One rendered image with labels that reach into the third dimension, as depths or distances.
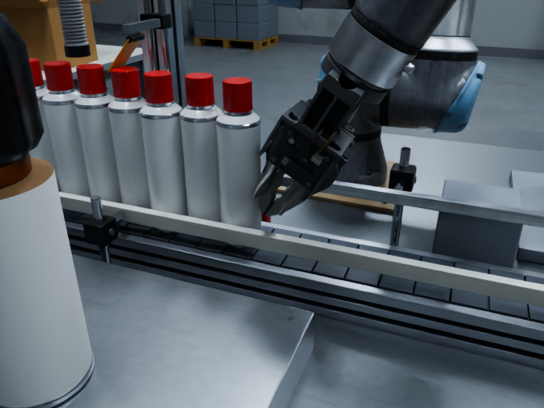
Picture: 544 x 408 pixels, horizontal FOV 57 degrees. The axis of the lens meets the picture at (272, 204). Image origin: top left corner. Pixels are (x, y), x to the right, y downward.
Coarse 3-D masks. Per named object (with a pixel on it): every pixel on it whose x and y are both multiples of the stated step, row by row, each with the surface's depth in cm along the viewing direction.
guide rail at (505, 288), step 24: (144, 216) 64; (168, 216) 63; (240, 240) 60; (264, 240) 59; (288, 240) 58; (312, 240) 58; (336, 264) 57; (360, 264) 56; (384, 264) 55; (408, 264) 54; (432, 264) 53; (456, 288) 53; (480, 288) 52; (504, 288) 51; (528, 288) 50
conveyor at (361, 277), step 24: (72, 216) 71; (168, 240) 65; (192, 240) 65; (216, 240) 65; (336, 240) 65; (288, 264) 60; (312, 264) 60; (456, 264) 60; (384, 288) 56; (408, 288) 55; (432, 288) 55; (504, 312) 52; (528, 312) 53
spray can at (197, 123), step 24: (192, 96) 58; (192, 120) 58; (192, 144) 59; (216, 144) 60; (192, 168) 61; (216, 168) 61; (192, 192) 62; (216, 192) 63; (192, 216) 64; (216, 216) 64
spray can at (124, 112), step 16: (112, 80) 61; (128, 80) 61; (128, 96) 61; (112, 112) 62; (128, 112) 61; (112, 128) 63; (128, 128) 62; (128, 144) 63; (128, 160) 64; (144, 160) 65; (128, 176) 65; (144, 176) 66; (128, 192) 66; (144, 192) 66
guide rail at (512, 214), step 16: (288, 176) 63; (336, 192) 61; (352, 192) 60; (368, 192) 59; (384, 192) 59; (400, 192) 59; (432, 208) 57; (448, 208) 57; (464, 208) 56; (480, 208) 55; (496, 208) 55; (512, 208) 55; (528, 224) 54
